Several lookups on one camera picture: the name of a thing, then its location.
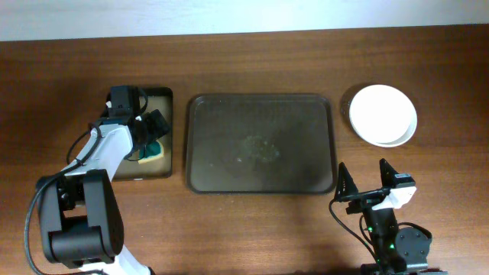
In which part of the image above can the large brown serving tray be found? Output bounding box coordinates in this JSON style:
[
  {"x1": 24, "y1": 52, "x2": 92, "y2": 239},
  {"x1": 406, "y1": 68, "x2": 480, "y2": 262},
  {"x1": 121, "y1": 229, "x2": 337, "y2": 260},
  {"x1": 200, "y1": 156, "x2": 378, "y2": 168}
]
[{"x1": 185, "y1": 94, "x2": 338, "y2": 195}]

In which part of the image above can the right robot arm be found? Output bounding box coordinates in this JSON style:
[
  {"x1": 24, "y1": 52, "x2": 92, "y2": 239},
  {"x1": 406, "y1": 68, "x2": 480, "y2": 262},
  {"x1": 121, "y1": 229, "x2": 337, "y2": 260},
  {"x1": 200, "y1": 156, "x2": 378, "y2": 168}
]
[{"x1": 329, "y1": 159, "x2": 446, "y2": 274}]

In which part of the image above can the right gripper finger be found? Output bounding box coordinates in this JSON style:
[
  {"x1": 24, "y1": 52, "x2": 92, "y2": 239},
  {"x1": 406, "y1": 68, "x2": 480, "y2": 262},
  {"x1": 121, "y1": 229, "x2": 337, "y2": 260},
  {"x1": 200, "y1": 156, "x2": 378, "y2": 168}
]
[
  {"x1": 379, "y1": 158, "x2": 397, "y2": 188},
  {"x1": 334, "y1": 162, "x2": 358, "y2": 202}
]

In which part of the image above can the pinkish white plate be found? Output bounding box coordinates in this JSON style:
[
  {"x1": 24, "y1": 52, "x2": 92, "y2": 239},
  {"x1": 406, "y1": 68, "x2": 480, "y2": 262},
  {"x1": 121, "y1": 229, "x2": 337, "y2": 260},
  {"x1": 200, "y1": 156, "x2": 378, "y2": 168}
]
[{"x1": 351, "y1": 114, "x2": 418, "y2": 147}]

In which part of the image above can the light green plate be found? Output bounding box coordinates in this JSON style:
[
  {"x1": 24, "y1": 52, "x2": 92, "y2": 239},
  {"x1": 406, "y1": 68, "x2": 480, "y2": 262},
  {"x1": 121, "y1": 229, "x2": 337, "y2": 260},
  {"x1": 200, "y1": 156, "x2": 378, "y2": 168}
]
[{"x1": 348, "y1": 84, "x2": 417, "y2": 125}]

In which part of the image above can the green yellow sponge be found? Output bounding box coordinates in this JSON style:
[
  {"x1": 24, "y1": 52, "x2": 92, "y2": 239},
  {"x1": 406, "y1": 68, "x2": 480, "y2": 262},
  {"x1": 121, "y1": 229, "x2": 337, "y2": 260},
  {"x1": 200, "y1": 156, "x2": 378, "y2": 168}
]
[{"x1": 138, "y1": 140, "x2": 164, "y2": 164}]

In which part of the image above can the small black water tray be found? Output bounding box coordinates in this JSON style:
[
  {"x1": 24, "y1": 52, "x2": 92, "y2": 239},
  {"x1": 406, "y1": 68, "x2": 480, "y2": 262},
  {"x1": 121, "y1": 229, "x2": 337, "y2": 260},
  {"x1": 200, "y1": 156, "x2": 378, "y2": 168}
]
[{"x1": 115, "y1": 86, "x2": 173, "y2": 180}]

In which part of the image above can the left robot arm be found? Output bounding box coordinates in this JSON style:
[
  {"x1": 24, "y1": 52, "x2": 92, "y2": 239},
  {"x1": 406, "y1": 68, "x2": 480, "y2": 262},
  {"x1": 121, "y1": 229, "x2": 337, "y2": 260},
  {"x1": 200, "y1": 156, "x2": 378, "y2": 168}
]
[{"x1": 32, "y1": 110, "x2": 170, "y2": 274}]

